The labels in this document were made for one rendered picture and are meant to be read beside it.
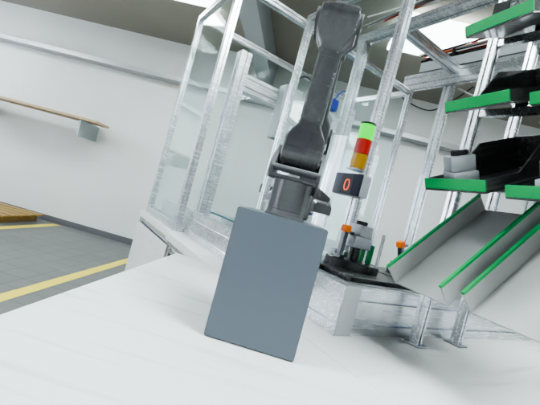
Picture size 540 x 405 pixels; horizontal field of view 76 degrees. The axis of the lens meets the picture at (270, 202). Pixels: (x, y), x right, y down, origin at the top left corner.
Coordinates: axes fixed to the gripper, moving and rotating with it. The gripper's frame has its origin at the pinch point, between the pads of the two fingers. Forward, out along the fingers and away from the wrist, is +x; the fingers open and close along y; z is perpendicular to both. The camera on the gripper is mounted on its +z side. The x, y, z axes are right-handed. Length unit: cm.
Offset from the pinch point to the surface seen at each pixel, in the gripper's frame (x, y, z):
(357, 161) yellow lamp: -23.0, 15.6, 31.2
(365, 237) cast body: -0.9, -4.1, 21.2
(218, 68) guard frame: -53, 80, 1
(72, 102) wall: -66, 538, -41
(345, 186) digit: -14.4, 17.1, 30.4
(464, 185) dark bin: -15.6, -30.9, 12.1
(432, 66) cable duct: -106, 70, 124
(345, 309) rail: 13.0, -19.0, 3.9
